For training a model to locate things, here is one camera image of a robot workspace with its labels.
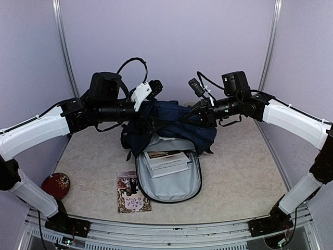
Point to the navy blue student backpack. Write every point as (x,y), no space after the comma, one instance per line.
(167,150)

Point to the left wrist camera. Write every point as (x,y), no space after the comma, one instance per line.
(147,90)

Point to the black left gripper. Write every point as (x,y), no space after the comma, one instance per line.
(148,129)

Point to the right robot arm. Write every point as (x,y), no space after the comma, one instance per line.
(243,101)

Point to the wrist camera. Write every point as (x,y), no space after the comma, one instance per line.
(147,90)
(201,90)

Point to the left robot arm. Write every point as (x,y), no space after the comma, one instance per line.
(106,100)

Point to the purple picture card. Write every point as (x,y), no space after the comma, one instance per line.
(130,198)

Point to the white afternoon tea book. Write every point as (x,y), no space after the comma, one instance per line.
(165,163)

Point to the front aluminium rail base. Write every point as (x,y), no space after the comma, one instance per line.
(104,234)

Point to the right aluminium frame post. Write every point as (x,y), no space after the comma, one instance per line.
(274,24)

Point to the aluminium frame post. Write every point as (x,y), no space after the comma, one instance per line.
(274,24)
(64,48)

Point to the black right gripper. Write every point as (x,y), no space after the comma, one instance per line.
(203,119)

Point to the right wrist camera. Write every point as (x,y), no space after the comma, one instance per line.
(201,90)

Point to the left aluminium frame post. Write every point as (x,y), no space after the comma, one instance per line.
(64,48)

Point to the red floral round tin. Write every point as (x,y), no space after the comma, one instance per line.
(56,185)

